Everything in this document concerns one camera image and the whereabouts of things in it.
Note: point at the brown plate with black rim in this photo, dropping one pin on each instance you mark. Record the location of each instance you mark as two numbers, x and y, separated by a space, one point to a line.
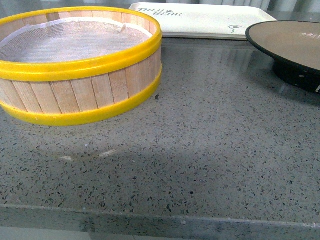
295 48

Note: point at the white rectangular serving tray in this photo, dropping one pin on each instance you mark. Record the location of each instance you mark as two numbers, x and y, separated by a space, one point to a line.
225 22

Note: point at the yellow rimmed bamboo steamer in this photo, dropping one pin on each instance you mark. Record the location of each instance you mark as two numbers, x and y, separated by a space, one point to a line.
81 91

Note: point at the white mesh steamer liner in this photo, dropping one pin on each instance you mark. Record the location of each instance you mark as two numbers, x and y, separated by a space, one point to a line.
70 39

